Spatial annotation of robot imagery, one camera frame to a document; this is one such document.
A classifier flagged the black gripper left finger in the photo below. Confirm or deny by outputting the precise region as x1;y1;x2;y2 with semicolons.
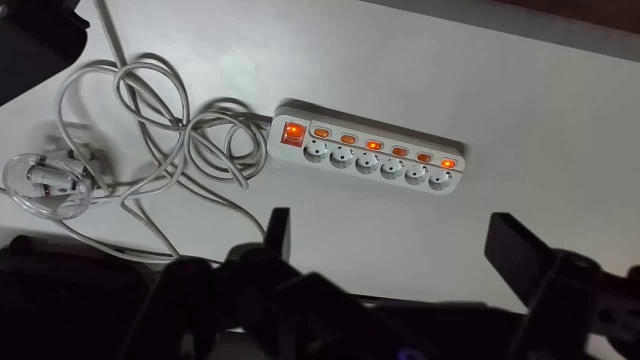
262;206;295;264

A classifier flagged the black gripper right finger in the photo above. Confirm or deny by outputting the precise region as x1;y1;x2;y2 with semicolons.
482;211;569;313

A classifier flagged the white six-socket power strip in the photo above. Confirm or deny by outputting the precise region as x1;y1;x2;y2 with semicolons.
272;97;468;197

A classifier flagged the white plug in clear cap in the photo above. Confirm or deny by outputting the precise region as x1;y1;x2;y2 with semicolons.
0;146;99;221

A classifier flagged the black rounded object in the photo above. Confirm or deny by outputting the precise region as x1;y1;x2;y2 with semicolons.
0;0;93;107

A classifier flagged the white tangled power cable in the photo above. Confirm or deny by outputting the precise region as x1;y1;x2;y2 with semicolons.
56;0;277;264

